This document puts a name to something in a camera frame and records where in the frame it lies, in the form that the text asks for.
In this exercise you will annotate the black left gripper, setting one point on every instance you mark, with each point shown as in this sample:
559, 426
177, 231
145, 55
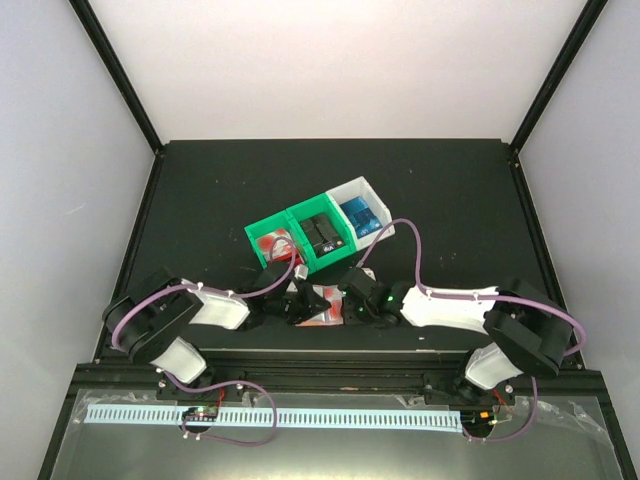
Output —
309, 310

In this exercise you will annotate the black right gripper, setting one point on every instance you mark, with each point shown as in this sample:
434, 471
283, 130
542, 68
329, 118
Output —
349, 315

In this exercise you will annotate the tan leather card holder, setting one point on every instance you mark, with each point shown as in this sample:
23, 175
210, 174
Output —
320, 322

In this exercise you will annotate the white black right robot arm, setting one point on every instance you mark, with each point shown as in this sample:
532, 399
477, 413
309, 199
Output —
528, 335

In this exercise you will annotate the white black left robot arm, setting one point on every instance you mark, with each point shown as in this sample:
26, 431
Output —
148, 323

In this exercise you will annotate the red white card stack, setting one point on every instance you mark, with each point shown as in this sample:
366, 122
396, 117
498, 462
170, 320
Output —
277, 245

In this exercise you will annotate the black vip card stack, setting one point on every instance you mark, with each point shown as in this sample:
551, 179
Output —
321, 234

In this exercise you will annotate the blue card stack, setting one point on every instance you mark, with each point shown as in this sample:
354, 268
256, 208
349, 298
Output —
361, 217

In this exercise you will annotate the left green plastic bin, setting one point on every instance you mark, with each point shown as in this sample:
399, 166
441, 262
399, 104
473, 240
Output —
282, 219

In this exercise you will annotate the green plastic bin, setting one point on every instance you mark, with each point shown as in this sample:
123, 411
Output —
282, 219
322, 204

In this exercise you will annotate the middle green plastic bin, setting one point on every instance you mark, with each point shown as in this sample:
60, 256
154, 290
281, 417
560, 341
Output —
322, 204

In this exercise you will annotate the white plastic bin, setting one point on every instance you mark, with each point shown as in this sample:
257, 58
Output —
360, 187

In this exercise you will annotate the left controller board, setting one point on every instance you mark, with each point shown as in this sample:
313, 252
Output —
200, 414

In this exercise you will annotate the controller board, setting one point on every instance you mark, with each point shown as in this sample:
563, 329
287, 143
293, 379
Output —
478, 418
200, 414

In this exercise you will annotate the right controller board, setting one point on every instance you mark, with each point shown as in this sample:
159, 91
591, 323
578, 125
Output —
478, 418

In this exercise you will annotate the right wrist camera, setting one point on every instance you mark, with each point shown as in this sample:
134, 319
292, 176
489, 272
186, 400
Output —
369, 273

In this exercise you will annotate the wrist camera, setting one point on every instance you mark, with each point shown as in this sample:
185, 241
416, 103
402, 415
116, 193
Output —
369, 273
301, 272

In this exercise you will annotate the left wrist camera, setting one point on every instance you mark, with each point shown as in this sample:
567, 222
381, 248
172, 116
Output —
301, 272

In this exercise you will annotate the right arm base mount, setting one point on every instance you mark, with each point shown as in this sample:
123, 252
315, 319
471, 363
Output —
455, 391

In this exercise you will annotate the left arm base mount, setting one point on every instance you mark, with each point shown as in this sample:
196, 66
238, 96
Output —
167, 390

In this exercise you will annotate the white slotted cable duct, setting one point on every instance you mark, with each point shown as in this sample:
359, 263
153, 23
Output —
305, 418

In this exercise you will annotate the black frame post right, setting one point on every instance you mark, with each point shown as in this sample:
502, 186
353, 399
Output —
572, 45

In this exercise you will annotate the black frame post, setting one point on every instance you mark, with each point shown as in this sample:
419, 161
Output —
572, 45
101, 43

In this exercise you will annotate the black frame post left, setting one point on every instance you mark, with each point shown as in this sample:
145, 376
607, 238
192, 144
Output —
101, 43

